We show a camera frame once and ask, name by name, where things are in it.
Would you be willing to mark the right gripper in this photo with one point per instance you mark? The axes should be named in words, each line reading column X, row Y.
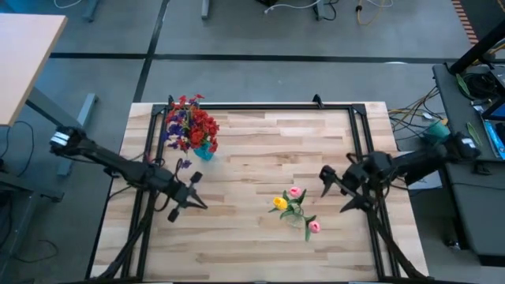
column 353, row 177

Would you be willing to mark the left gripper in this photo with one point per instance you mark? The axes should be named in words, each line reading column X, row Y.
column 183, row 194

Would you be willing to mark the pink artificial tulip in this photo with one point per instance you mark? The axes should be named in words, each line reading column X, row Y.
column 314, row 226
column 295, row 192

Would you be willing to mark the clear glass vase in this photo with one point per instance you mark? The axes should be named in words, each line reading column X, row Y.
column 295, row 221

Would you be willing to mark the yellow artificial tulip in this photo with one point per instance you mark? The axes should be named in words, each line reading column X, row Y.
column 280, row 203

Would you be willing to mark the red artificial flower bunch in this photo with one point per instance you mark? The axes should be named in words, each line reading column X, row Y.
column 197, row 132
column 183, row 100

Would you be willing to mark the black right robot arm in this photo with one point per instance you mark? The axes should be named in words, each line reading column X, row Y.
column 418, row 161

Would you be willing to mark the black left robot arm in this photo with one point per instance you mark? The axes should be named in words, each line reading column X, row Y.
column 118, row 167

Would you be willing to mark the teal textured glass vase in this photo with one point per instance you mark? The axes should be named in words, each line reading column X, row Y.
column 205, row 152

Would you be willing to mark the loose purple flower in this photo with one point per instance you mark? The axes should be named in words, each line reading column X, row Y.
column 185, row 163

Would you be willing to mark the teal round object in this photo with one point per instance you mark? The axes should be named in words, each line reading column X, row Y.
column 436, row 132

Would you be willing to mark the dark grey side cart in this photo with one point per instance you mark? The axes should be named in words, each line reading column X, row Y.
column 473, row 205

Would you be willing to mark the loose green leaf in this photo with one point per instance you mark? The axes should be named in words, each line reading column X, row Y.
column 461, row 84
column 473, row 134

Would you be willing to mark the grey desk leg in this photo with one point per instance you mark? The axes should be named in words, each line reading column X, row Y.
column 59, row 114

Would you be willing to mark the laptop with blue screen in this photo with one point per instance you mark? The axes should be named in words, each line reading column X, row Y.
column 496, row 112

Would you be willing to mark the grey table leg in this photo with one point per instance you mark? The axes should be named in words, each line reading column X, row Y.
column 91, row 10
column 205, row 10
column 319, row 10

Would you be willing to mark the black diagonal beam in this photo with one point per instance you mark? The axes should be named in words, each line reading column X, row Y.
column 479, row 47

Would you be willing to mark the light wooden desk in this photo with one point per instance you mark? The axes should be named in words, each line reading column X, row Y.
column 27, row 59

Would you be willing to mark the black clip mount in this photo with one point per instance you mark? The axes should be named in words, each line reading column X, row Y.
column 317, row 100
column 170, row 99

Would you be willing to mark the black aluminium table frame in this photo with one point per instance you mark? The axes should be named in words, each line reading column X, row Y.
column 276, row 106

